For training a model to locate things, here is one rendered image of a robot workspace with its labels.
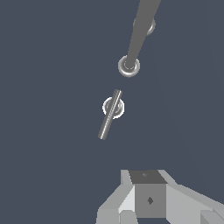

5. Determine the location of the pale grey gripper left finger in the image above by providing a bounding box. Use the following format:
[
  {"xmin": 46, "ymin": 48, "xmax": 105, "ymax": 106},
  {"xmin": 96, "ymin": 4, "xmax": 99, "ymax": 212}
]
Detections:
[{"xmin": 95, "ymin": 170, "xmax": 137, "ymax": 224}]

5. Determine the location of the grey faucet spout with base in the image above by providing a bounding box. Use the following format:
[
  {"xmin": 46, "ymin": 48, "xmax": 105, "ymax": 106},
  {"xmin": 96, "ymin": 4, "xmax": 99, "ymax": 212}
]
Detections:
[{"xmin": 117, "ymin": 0, "xmax": 162, "ymax": 79}]

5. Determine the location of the metal faucet handle bar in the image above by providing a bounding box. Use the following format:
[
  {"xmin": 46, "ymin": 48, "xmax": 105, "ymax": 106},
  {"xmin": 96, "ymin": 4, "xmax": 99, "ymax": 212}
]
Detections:
[{"xmin": 97, "ymin": 88, "xmax": 126, "ymax": 141}]

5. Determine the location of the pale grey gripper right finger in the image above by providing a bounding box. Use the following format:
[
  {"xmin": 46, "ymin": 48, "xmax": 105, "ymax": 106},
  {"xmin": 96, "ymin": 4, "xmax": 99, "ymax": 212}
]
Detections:
[{"xmin": 157, "ymin": 169, "xmax": 224, "ymax": 224}]

